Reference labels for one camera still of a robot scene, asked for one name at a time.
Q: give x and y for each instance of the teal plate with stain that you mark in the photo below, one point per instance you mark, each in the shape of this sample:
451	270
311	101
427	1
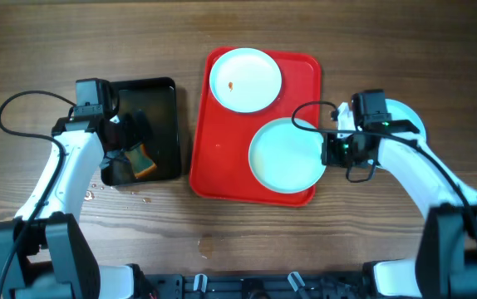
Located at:
285	155

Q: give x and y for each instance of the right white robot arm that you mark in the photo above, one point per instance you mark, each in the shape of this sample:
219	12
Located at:
445	265

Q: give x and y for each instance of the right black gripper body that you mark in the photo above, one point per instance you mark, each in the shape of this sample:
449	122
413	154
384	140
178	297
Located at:
342	152

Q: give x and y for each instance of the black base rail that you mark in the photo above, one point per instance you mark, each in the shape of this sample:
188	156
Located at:
329	285

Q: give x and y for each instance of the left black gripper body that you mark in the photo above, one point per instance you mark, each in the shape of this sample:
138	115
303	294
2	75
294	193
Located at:
128	134

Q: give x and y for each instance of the orange green sponge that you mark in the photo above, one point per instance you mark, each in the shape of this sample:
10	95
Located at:
141	163

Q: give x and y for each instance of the black water tray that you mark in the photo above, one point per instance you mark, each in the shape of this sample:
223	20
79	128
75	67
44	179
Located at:
157	98

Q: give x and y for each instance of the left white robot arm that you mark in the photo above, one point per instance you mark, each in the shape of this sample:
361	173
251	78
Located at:
43	252

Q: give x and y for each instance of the white plate with stain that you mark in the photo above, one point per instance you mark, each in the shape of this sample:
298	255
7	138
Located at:
245	80

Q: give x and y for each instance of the red plastic tray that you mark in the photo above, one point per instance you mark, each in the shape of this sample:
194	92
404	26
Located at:
219	167

